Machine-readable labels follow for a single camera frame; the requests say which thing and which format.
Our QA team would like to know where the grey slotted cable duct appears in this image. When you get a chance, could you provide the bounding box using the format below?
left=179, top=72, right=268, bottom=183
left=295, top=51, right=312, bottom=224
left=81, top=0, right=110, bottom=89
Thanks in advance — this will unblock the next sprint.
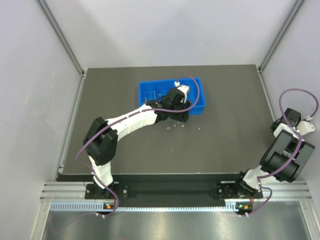
left=50, top=201, right=252, bottom=213

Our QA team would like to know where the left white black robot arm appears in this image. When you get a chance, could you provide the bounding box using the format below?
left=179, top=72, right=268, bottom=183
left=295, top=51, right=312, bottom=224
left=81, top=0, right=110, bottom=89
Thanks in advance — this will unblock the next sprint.
left=83, top=84, right=191, bottom=192

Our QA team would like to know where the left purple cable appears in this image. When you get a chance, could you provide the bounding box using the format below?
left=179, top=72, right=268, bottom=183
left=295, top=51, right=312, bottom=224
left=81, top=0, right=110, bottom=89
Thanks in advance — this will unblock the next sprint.
left=48, top=75, right=201, bottom=235

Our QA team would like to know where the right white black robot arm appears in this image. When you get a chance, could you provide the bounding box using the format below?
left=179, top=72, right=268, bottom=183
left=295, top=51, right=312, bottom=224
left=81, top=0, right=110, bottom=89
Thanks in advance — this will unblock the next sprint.
left=235, top=108, right=315, bottom=198

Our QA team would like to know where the blue plastic divided bin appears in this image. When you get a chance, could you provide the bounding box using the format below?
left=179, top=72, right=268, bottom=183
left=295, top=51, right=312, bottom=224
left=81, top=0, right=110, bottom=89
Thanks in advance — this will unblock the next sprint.
left=138, top=77, right=207, bottom=116

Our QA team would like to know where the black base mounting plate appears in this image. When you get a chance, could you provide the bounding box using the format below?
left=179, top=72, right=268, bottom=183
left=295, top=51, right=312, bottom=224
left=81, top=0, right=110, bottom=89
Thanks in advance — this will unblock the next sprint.
left=86, top=172, right=257, bottom=200

